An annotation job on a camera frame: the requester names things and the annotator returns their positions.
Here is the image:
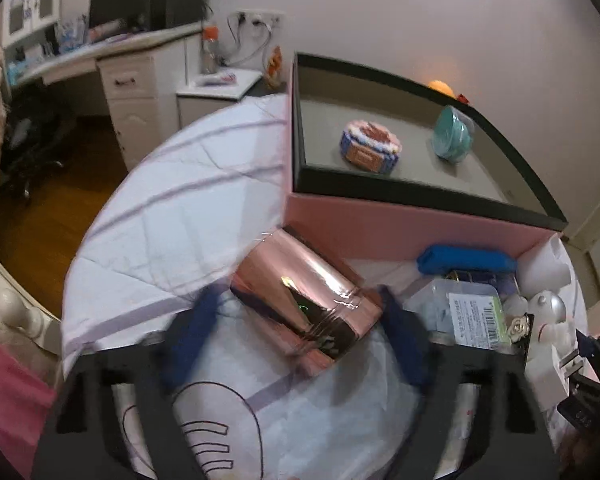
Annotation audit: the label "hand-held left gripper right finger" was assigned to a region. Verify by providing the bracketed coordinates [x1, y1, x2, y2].
[375, 285, 563, 480]

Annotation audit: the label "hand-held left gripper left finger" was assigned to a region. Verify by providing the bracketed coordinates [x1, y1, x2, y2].
[30, 285, 231, 480]

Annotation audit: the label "white power adapter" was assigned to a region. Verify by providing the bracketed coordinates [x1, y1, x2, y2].
[524, 345, 581, 402]

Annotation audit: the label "rose gold wallet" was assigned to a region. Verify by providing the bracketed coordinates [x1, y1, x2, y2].
[229, 227, 385, 376]

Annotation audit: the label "pink storage box black rim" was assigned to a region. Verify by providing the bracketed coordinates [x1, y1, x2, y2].
[279, 51, 570, 273]

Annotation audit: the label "clear plastic box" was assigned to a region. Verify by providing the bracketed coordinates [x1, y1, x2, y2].
[402, 278, 516, 348]

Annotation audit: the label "white silver robot toy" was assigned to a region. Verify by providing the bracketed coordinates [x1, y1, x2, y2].
[527, 290, 578, 356]

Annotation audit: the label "blue cylindrical case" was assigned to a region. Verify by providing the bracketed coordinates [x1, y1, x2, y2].
[416, 244, 520, 277]

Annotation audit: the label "white striped printed bedsheet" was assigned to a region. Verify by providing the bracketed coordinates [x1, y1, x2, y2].
[60, 92, 588, 480]

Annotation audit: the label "round beaded cake trinket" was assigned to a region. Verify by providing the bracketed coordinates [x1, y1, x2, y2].
[340, 120, 405, 177]

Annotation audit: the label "pink cloth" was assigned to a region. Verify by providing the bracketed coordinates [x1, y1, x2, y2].
[0, 320, 56, 480]

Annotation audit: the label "teal round container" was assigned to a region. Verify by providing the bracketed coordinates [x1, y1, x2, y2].
[431, 105, 476, 163]

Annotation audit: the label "white nightstand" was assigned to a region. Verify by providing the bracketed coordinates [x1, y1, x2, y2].
[176, 67, 263, 131]

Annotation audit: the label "black office chair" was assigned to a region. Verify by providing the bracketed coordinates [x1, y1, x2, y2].
[0, 85, 76, 206]

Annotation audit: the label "white desk with drawers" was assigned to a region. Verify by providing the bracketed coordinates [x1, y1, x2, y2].
[2, 22, 203, 171]

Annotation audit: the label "orange snack packet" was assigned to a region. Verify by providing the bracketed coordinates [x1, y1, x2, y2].
[265, 46, 285, 91]

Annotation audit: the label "bottle with orange cap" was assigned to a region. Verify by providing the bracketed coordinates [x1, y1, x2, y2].
[201, 26, 220, 75]

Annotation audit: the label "white glass door cabinet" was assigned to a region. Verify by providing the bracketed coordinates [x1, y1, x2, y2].
[2, 0, 63, 46]

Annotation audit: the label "white bed frame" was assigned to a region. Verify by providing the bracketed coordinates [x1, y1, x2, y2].
[0, 235, 63, 376]

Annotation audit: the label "black power cables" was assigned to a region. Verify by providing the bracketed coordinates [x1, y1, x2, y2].
[225, 12, 273, 66]

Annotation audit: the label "white wall socket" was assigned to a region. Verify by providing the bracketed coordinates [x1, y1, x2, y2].
[235, 9, 286, 28]

